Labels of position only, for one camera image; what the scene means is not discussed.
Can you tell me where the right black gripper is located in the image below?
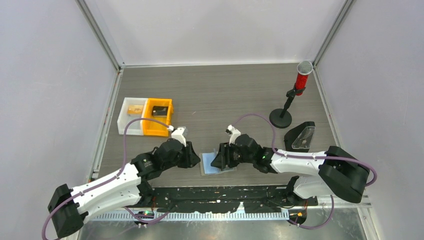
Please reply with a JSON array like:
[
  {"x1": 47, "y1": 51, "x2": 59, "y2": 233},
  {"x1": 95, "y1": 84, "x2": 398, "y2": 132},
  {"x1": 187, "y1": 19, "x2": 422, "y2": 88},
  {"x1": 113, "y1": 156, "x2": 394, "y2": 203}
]
[{"x1": 211, "y1": 142, "x2": 255, "y2": 169}]

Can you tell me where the blue grey card holder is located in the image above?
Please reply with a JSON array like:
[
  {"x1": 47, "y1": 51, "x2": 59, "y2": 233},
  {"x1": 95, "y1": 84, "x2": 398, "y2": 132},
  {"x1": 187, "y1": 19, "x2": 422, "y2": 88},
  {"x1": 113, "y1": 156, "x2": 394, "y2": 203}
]
[{"x1": 200, "y1": 149, "x2": 237, "y2": 176}]

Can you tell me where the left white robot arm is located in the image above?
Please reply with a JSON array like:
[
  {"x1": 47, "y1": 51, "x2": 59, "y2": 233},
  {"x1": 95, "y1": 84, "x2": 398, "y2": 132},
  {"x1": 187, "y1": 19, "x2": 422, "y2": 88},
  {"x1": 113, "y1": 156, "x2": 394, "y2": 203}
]
[{"x1": 47, "y1": 138, "x2": 200, "y2": 238}]

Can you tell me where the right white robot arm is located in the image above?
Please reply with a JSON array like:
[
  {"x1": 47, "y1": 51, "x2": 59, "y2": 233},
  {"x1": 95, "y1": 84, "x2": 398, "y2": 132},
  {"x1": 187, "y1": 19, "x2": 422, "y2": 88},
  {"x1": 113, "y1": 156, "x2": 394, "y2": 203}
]
[{"x1": 210, "y1": 134, "x2": 371, "y2": 205}]

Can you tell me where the black card in orange bin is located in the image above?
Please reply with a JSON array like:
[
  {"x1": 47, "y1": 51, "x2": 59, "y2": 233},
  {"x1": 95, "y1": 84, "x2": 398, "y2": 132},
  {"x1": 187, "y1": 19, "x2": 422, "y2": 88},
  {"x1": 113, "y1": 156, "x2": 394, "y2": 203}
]
[{"x1": 151, "y1": 106, "x2": 169, "y2": 118}]

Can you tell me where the tan card in white bin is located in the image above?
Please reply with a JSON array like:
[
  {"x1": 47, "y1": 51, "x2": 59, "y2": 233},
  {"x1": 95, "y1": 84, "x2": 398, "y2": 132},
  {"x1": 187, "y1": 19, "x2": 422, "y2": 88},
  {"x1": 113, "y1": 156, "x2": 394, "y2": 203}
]
[{"x1": 127, "y1": 104, "x2": 144, "y2": 116}]

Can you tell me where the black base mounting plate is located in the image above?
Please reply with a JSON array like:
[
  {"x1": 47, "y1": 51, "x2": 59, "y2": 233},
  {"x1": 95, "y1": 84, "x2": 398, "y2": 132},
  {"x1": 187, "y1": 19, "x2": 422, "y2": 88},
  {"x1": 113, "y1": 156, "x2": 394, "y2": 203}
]
[{"x1": 131, "y1": 185, "x2": 318, "y2": 214}]

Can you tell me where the orange plastic bin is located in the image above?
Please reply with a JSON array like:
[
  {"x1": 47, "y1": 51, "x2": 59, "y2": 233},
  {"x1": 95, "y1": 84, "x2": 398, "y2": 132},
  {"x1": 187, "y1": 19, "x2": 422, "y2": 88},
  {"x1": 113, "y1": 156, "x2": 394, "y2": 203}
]
[{"x1": 142, "y1": 98, "x2": 174, "y2": 137}]

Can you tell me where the red microphone on black stand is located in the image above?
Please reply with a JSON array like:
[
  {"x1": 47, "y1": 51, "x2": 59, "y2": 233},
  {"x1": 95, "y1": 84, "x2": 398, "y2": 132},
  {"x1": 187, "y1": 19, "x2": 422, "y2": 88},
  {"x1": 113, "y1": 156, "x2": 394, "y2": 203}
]
[{"x1": 269, "y1": 60, "x2": 313, "y2": 129}]

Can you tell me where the white plastic bin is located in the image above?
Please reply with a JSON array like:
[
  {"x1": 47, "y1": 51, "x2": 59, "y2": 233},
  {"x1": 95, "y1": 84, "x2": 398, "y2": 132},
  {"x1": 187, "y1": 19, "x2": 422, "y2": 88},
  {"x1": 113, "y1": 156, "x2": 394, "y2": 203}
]
[{"x1": 117, "y1": 97, "x2": 148, "y2": 136}]

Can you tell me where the black stand with clear plate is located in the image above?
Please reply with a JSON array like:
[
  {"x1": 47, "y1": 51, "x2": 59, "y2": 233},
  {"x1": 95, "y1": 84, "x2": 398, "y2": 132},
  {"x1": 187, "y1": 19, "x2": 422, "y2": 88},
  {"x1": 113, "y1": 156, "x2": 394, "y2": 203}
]
[{"x1": 283, "y1": 121, "x2": 316, "y2": 153}]

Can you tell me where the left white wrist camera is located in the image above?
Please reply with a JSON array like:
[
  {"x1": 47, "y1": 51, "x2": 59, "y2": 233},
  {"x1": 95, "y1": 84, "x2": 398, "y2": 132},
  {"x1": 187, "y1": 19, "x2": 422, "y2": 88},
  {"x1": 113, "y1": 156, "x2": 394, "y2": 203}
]
[{"x1": 167, "y1": 125, "x2": 188, "y2": 147}]

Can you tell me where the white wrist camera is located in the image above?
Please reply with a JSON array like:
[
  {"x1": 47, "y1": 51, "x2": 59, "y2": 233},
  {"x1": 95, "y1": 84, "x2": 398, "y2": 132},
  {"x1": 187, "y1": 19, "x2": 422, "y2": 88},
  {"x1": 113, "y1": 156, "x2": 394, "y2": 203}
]
[
  {"x1": 167, "y1": 125, "x2": 188, "y2": 147},
  {"x1": 225, "y1": 124, "x2": 242, "y2": 145}
]

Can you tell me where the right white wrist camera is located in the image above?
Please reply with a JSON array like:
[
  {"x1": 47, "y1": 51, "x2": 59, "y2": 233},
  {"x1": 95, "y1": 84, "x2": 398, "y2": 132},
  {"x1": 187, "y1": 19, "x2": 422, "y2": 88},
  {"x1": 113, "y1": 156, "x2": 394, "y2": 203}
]
[{"x1": 225, "y1": 124, "x2": 242, "y2": 145}]

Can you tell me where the slotted metal rail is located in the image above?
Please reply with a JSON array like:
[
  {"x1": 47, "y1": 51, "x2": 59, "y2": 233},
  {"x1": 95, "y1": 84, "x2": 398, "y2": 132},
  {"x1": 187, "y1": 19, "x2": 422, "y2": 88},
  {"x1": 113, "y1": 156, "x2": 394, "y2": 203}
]
[{"x1": 93, "y1": 209, "x2": 289, "y2": 222}]

